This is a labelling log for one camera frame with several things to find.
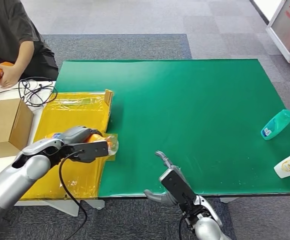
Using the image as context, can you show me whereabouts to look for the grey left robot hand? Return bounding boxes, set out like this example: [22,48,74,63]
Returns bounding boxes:
[57,125,103,146]

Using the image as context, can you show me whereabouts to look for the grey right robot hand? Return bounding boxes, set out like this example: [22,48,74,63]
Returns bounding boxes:
[143,150,187,207]

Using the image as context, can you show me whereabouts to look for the orange bottle with clear cap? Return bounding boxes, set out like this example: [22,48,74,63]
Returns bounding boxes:
[45,131,119,157]

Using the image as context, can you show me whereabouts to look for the teal plastic bottle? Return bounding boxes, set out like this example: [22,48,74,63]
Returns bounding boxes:
[260,109,290,141]

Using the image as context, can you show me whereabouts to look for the yellow plastic wrapped sheet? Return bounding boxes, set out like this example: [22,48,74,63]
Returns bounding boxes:
[20,89,119,202]

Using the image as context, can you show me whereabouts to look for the green table mat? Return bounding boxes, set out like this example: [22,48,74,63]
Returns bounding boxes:
[54,58,290,199]

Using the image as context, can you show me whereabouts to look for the brown cardboard box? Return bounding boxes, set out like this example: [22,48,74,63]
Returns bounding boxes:
[0,98,34,162]

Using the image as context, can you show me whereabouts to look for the person's hand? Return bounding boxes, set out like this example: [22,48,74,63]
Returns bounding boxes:
[0,62,21,89]

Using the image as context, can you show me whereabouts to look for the white red display stand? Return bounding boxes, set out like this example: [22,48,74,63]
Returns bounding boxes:
[265,0,290,64]

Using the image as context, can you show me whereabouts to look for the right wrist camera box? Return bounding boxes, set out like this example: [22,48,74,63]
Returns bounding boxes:
[159,168,198,214]

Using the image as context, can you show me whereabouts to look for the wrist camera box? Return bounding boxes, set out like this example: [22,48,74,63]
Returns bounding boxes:
[60,140,110,164]
[159,168,198,214]

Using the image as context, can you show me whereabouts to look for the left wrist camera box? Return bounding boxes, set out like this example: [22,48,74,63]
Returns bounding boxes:
[60,140,110,164]

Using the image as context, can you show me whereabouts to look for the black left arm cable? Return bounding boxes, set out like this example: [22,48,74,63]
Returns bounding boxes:
[58,149,88,240]

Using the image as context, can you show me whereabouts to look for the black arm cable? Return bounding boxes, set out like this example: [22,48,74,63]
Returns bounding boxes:
[177,213,189,240]
[58,149,88,240]

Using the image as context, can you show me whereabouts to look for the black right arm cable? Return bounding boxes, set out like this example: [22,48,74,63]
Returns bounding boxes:
[177,213,189,240]

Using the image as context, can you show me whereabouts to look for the black tangled cable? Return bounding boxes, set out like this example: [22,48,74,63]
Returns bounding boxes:
[0,76,58,109]

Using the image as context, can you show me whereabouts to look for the white table foot bracket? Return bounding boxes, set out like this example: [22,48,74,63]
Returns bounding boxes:
[45,199,106,219]

